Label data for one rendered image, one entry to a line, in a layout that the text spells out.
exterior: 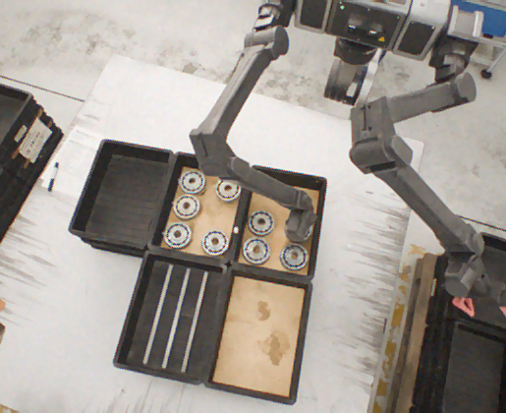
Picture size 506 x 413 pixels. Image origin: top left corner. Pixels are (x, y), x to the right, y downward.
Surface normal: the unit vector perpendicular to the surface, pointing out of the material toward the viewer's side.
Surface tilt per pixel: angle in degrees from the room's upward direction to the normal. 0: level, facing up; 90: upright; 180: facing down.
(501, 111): 0
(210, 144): 65
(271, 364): 0
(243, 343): 0
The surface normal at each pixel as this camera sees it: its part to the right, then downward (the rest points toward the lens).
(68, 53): 0.00, -0.35
